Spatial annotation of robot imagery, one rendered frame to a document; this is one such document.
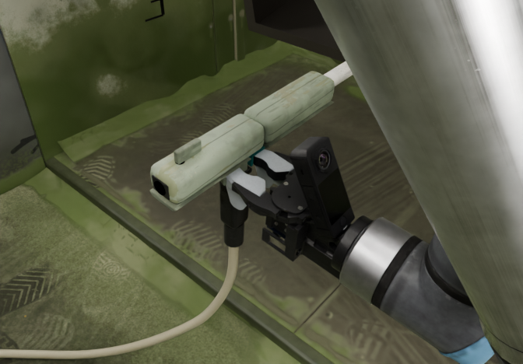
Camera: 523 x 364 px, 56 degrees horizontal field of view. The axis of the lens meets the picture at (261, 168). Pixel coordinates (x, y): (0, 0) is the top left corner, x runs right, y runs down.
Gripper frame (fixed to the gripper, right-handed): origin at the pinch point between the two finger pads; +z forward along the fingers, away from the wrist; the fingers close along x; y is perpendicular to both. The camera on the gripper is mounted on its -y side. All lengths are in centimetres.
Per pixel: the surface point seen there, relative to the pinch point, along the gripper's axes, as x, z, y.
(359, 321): 18, -18, 46
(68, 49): 24, 82, 28
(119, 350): -17, 13, 47
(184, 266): 6, 20, 50
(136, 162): 23, 58, 54
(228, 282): -2.2, -1.6, 25.7
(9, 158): -1, 80, 50
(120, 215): 7, 44, 52
